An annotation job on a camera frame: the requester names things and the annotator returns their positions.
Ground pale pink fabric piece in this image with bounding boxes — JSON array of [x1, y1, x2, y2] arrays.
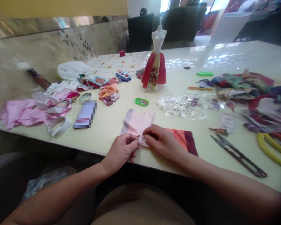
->
[[122, 108, 156, 148]]

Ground crumpled clear plastic bag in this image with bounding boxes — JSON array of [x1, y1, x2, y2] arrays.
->
[[20, 166, 78, 207]]

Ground person's legs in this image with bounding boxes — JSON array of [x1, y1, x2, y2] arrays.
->
[[91, 182, 197, 225]]

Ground white plastic bag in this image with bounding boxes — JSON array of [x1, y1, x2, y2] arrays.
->
[[57, 61, 95, 82]]

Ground green oval bead tray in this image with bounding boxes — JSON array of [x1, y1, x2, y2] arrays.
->
[[134, 97, 149, 107]]

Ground black chair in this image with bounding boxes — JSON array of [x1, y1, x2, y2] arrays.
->
[[126, 12, 155, 53]]

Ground red and blue fabric scraps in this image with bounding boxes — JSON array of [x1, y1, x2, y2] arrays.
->
[[76, 73, 119, 91]]

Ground pink fabric pile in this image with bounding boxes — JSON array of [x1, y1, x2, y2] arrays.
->
[[0, 98, 53, 130]]

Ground black smartphone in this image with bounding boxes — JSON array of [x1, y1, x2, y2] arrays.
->
[[72, 99, 98, 130]]

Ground white floral fabric sheet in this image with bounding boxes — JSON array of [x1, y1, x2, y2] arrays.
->
[[86, 51, 153, 80]]

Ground clear plastic bag of beads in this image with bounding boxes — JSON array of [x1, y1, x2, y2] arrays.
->
[[157, 94, 215, 120]]

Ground white tape roll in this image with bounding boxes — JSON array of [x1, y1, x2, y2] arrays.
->
[[46, 116, 72, 137]]

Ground person's right hand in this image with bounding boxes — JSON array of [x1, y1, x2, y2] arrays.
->
[[141, 124, 190, 160]]

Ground blue floral fabric scrap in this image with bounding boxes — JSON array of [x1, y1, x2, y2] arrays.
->
[[115, 71, 132, 83]]

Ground round metal tin lid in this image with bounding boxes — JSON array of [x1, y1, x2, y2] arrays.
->
[[78, 92, 92, 102]]

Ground yellow handled scissors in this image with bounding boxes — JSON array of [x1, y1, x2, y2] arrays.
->
[[256, 132, 281, 168]]

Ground black thread snips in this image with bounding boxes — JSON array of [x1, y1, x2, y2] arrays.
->
[[210, 134, 268, 178]]

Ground pale printed fabric scrap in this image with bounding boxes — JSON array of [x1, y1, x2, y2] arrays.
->
[[208, 113, 243, 136]]

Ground pile of colourful fabric scraps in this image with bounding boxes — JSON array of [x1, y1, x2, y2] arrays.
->
[[187, 68, 281, 135]]

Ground pile of white mini mannequins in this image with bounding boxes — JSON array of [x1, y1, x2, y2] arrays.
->
[[32, 80, 81, 115]]

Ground orange patterned fabric scraps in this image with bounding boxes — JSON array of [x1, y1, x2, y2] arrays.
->
[[98, 84, 121, 107]]

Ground person's left hand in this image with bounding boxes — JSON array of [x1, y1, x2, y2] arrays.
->
[[104, 133, 141, 174]]

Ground orange and maroon fabric piece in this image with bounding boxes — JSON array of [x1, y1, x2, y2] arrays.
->
[[165, 128, 199, 157]]

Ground white mannequin with red dress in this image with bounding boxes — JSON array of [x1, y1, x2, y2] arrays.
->
[[141, 17, 167, 91]]

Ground dark green armchair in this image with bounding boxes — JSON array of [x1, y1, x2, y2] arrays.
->
[[160, 2, 208, 44]]

